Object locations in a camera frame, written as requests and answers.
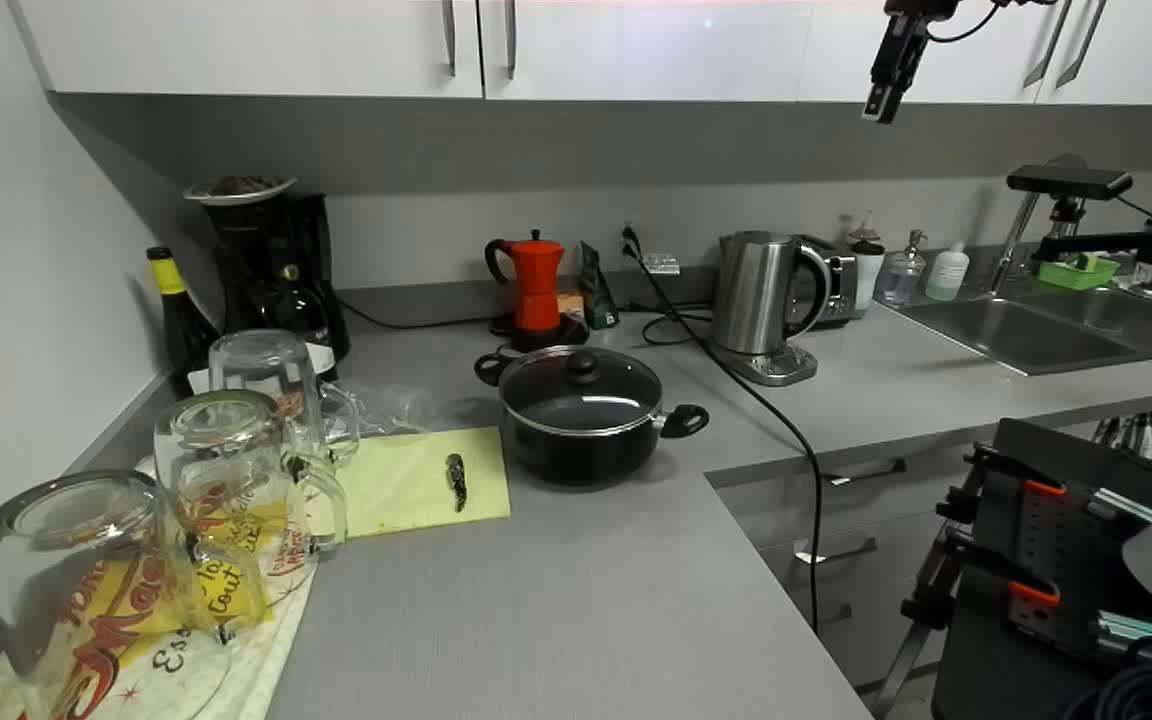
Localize white wall power adapter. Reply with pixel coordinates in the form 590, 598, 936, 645
638, 248, 686, 284

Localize orange moka pot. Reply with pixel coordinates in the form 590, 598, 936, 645
481, 226, 573, 340

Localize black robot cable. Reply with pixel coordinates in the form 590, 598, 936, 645
927, 0, 1022, 49

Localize small dark chili pepper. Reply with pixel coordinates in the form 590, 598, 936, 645
439, 448, 474, 515

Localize printed kitchen towel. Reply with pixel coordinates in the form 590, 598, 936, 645
0, 526, 319, 720

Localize white cup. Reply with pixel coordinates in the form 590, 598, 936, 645
847, 243, 890, 315

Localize small upturned drinking glass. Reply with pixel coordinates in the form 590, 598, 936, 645
205, 328, 365, 464

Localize green sponge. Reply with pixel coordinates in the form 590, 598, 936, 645
1031, 253, 1129, 297

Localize silver drawer handle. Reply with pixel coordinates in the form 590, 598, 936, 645
790, 531, 884, 570
823, 456, 912, 491

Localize silver cabinet door handle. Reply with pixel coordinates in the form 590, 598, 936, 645
501, 0, 525, 79
439, 0, 464, 79
1021, 0, 1074, 97
1053, 0, 1111, 97

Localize upturned glass mug yellow print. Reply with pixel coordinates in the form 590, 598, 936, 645
151, 388, 350, 638

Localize black cart with orange clamps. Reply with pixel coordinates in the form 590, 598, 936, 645
867, 414, 1152, 720

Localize stainless steel electric kettle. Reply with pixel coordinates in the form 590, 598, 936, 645
709, 226, 833, 393

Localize clear plastic wrap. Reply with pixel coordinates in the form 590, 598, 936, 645
332, 381, 474, 443

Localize large upturned glass red print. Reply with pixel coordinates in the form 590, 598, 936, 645
0, 466, 229, 720

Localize long black power cable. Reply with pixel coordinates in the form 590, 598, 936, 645
617, 224, 826, 631

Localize black cooking pot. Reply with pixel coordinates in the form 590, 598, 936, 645
470, 340, 712, 487

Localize black camera on stand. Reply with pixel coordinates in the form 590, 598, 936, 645
996, 156, 1152, 305

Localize clear soap dispenser bottle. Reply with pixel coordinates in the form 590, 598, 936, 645
878, 226, 933, 313

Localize stainless steel sink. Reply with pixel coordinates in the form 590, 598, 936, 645
909, 284, 1152, 381

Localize glass pot lid black knob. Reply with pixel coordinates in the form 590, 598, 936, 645
496, 344, 666, 439

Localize coiled black cables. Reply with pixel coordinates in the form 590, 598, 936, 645
1059, 625, 1152, 720

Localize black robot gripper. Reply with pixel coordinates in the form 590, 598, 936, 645
864, 0, 962, 127

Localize dark wine bottle yellow cap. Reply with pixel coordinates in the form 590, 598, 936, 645
143, 243, 221, 401

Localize black coffee machine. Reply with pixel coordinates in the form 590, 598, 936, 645
179, 173, 350, 368

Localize white plastic bottle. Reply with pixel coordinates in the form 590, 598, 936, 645
922, 241, 974, 309

